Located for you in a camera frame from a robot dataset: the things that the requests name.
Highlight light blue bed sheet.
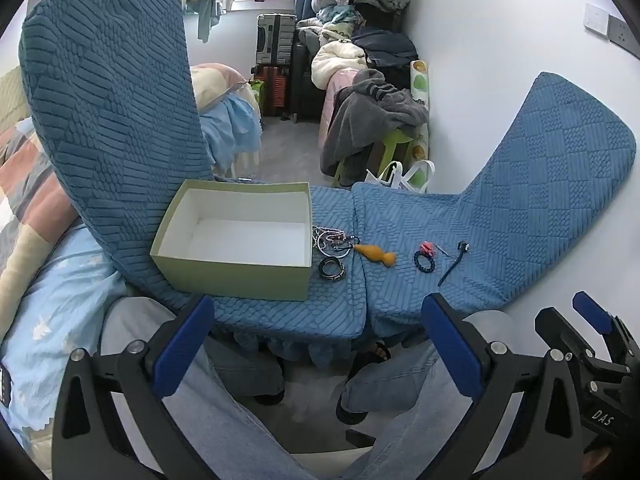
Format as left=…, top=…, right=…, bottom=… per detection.
left=200, top=92, right=263, bottom=171

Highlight wooden gourd pendant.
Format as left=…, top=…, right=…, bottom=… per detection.
left=355, top=243, right=397, bottom=265

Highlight red black suitcase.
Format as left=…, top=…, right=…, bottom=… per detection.
left=260, top=65, right=293, bottom=117

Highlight rolled mat with green dots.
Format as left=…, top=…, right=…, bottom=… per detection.
left=407, top=59, right=432, bottom=171

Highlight pink quilt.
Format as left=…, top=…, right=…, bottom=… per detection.
left=320, top=67, right=361, bottom=131

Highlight green cardboard box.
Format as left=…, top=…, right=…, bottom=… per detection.
left=150, top=179, right=315, bottom=302

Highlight grey wall socket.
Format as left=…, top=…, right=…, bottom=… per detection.
left=607, top=15, right=640, bottom=58

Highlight white tote bag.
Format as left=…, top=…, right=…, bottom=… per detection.
left=365, top=160, right=436, bottom=193

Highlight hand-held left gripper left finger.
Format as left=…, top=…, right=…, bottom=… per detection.
left=52, top=294, right=216, bottom=480

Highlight dark blue clothes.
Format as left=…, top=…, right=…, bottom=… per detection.
left=352, top=27, right=418, bottom=68

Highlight cream jacket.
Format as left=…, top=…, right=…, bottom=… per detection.
left=311, top=40, right=368, bottom=92

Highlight green stool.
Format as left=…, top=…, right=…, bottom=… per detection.
left=334, top=127, right=416, bottom=188

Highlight dark blue cord bracelet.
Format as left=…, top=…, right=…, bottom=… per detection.
left=438, top=241, right=470, bottom=287

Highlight black beige patterned bangle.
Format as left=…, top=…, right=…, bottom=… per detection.
left=320, top=256, right=347, bottom=281

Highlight person's leg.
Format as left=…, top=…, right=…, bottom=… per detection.
left=170, top=330, right=326, bottom=480
left=340, top=340, right=481, bottom=480

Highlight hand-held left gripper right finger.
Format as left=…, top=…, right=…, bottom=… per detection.
left=421, top=292, right=586, bottom=480

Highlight grey suitcase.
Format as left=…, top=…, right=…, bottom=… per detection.
left=255, top=13, right=296, bottom=68

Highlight black armchair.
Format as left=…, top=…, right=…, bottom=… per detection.
left=290, top=27, right=326, bottom=123

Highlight person's left leg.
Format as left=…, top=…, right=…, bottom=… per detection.
left=170, top=330, right=326, bottom=480

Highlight white wall switch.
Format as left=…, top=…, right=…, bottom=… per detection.
left=582, top=4, right=611, bottom=37

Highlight grey blanket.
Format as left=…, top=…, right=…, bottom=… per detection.
left=320, top=67, right=430, bottom=178

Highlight light blue printed sheet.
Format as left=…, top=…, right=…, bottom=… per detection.
left=0, top=225, right=126, bottom=441

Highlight pile of clothes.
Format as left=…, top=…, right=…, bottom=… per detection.
left=297, top=0, right=366, bottom=46

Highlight black strap sandal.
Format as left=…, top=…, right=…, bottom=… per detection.
left=350, top=340, right=392, bottom=378

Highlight person's right leg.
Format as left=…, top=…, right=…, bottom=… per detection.
left=340, top=340, right=481, bottom=480

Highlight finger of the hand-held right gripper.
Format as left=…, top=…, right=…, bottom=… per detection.
left=571, top=291, right=638, bottom=361
left=534, top=307, right=601, bottom=361

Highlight cream pillow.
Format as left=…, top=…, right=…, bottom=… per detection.
left=190, top=62, right=248, bottom=111

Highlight silver beaded necklace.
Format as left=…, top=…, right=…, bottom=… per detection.
left=312, top=225, right=361, bottom=257

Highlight patchwork quilt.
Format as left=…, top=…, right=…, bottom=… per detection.
left=0, top=67, right=101, bottom=321

